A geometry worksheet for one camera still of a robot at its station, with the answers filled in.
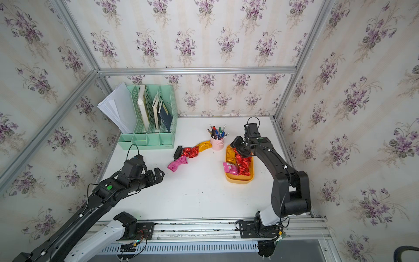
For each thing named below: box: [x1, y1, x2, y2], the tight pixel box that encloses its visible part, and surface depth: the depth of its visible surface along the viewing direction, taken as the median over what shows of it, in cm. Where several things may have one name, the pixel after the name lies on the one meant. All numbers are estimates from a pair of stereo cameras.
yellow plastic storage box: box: [224, 144, 255, 184], surface depth 90 cm
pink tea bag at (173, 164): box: [167, 155, 189, 173], surface depth 94 cm
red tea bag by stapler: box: [181, 147, 193, 158], surface depth 100 cm
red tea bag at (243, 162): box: [233, 147, 253, 171], surface depth 92 cm
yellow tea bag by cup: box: [196, 139, 213, 153], surface depth 102 cm
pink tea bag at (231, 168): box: [222, 162, 239, 176], surface depth 88 cm
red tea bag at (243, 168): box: [237, 161, 251, 176], surface depth 90 cm
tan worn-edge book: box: [152, 94, 159, 130], surface depth 103 cm
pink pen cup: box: [210, 137, 225, 152], surface depth 100 cm
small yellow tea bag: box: [225, 144, 237, 165], surface depth 97 cm
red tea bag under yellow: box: [188, 145, 200, 159], surface depth 100 cm
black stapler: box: [173, 145, 183, 161], surface depth 102 cm
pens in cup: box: [206, 123, 230, 140], surface depth 100 cm
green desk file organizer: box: [118, 84, 178, 151], surface depth 104 cm
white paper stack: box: [97, 82, 138, 134], surface depth 97 cm
